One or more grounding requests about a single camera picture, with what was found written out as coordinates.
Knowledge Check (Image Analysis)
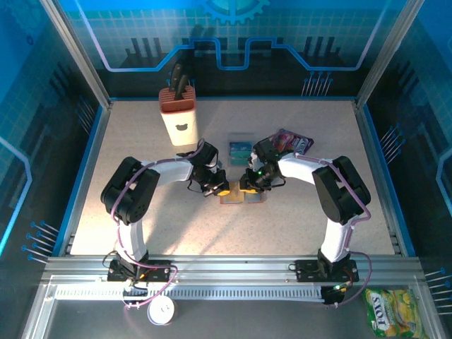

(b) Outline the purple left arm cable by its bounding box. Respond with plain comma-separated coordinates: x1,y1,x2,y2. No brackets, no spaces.
111,138,177,310

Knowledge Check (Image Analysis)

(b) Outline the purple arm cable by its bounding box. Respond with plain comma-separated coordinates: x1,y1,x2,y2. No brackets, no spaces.
111,138,177,310
270,129,372,308

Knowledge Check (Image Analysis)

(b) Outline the aluminium frame post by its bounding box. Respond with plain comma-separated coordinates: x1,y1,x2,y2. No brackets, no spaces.
354,0,427,109
39,0,114,109

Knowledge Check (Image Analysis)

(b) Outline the black electronics box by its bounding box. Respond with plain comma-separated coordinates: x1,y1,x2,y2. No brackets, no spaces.
323,284,349,307

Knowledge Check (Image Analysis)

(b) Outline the white round lid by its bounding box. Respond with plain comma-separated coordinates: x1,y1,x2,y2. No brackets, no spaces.
147,295,177,326

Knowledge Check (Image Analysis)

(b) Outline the yellow green candy bag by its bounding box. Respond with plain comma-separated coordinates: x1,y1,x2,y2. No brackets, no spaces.
363,288,424,339

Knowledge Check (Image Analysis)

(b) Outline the gold credit card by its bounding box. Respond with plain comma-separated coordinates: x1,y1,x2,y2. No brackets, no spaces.
227,182,246,204

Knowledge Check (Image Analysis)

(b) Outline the tall dark knife handle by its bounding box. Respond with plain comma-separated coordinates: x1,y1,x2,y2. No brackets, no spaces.
167,62,183,92

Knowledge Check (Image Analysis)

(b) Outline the short dark knife handle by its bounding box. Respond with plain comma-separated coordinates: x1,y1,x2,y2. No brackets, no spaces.
174,73,189,101

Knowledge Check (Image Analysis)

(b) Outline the white slotted cable duct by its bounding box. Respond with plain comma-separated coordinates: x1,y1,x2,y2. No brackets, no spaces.
54,286,324,300

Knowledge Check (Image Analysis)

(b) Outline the cream knife block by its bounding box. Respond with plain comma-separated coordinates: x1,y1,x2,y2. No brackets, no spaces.
157,85,199,147

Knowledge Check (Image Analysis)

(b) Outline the aluminium cross rail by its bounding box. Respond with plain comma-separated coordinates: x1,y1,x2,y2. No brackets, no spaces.
40,254,424,283

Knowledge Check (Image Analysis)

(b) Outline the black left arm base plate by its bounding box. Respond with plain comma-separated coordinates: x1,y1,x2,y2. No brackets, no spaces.
106,260,177,283

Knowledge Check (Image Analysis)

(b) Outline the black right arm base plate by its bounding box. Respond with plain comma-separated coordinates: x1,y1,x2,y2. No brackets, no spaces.
295,259,360,283

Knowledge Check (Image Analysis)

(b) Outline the purple candy bag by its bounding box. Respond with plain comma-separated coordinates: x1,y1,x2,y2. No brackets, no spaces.
270,128,315,155

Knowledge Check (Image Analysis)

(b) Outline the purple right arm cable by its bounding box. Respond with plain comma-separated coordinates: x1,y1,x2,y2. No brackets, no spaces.
270,129,372,308

